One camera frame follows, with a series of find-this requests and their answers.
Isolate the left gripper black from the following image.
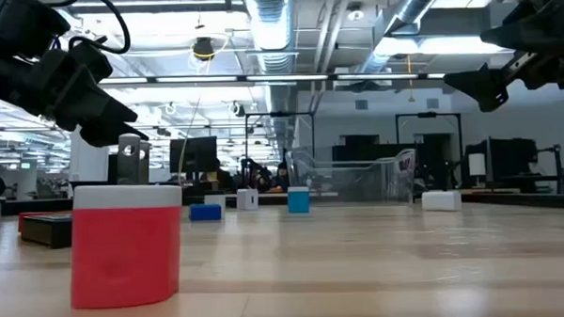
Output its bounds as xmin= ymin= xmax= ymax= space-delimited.
xmin=0 ymin=43 xmax=149 ymax=152

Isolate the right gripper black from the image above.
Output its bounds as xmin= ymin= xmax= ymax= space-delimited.
xmin=439 ymin=0 xmax=564 ymax=115

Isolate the plain white box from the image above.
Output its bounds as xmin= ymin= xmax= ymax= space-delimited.
xmin=203 ymin=194 xmax=227 ymax=214

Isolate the dark blue box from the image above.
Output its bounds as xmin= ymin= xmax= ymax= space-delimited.
xmin=189 ymin=203 xmax=223 ymax=223

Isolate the pink box with white top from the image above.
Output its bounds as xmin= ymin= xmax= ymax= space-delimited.
xmin=66 ymin=182 xmax=186 ymax=310

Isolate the white rounded box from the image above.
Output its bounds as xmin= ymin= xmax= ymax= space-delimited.
xmin=420 ymin=189 xmax=463 ymax=214

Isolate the cyan box with white top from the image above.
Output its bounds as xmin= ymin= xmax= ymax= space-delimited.
xmin=286 ymin=185 xmax=311 ymax=214

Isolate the white building pillar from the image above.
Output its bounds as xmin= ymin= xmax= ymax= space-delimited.
xmin=67 ymin=126 xmax=113 ymax=183

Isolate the grey metal block with hole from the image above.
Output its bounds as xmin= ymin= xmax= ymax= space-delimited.
xmin=116 ymin=132 xmax=152 ymax=186

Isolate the black computer monitor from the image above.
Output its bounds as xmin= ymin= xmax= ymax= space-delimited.
xmin=168 ymin=135 xmax=219 ymax=176

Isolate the black equipment rack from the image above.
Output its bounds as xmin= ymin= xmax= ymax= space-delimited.
xmin=462 ymin=135 xmax=564 ymax=197

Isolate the white cylinder lamp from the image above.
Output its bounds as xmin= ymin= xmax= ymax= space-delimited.
xmin=467 ymin=151 xmax=488 ymax=178

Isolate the black flat box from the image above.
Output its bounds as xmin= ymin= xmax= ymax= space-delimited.
xmin=19 ymin=213 xmax=74 ymax=251

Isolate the person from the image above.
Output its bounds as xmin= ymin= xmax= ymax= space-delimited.
xmin=272 ymin=161 xmax=291 ymax=193
xmin=215 ymin=166 xmax=238 ymax=194

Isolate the white cube with slot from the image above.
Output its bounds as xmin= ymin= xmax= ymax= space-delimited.
xmin=235 ymin=187 xmax=260 ymax=212

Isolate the clear plastic bin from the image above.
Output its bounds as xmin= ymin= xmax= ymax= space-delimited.
xmin=284 ymin=146 xmax=419 ymax=209

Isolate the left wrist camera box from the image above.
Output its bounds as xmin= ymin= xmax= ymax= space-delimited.
xmin=67 ymin=39 xmax=115 ymax=83

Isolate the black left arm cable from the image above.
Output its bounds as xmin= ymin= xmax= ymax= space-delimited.
xmin=45 ymin=0 xmax=133 ymax=58

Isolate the black rig frame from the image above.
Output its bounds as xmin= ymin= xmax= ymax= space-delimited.
xmin=394 ymin=110 xmax=465 ymax=193

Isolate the yellow hanging cord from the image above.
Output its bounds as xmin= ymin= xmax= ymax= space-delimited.
xmin=405 ymin=55 xmax=416 ymax=103

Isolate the silver slanted ceiling duct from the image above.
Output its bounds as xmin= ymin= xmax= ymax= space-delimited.
xmin=355 ymin=0 xmax=454 ymax=75

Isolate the black ceiling device yellow cable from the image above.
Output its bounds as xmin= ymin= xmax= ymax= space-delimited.
xmin=190 ymin=31 xmax=232 ymax=63

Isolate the black aluminium table frame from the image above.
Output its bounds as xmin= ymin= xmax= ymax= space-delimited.
xmin=0 ymin=180 xmax=564 ymax=230

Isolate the silver spiral ceiling duct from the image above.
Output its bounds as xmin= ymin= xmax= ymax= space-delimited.
xmin=243 ymin=0 xmax=302 ymax=147

